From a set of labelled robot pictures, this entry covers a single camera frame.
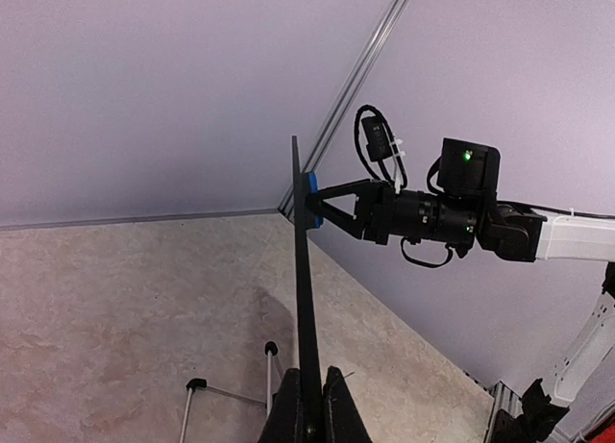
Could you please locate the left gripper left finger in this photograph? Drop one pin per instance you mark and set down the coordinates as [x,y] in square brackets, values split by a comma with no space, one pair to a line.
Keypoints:
[285,423]

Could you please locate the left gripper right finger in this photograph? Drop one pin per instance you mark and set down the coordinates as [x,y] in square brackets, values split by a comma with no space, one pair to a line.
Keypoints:
[342,422]

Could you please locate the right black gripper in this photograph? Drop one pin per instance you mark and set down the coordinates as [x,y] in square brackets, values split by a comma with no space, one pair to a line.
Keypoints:
[372,218]

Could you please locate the black whiteboard eraser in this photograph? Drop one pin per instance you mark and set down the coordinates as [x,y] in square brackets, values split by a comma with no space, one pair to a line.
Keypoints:
[310,185]

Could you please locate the small whiteboard with wire stand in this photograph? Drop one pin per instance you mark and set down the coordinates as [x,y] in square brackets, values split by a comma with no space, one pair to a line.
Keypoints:
[308,413]

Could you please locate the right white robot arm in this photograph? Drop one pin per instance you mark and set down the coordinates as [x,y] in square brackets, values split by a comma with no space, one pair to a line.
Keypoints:
[460,209]

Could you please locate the right aluminium corner post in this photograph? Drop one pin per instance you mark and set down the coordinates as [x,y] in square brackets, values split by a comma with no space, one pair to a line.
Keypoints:
[353,83]

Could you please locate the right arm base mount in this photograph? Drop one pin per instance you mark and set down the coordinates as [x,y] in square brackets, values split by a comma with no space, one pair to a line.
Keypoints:
[531,417]

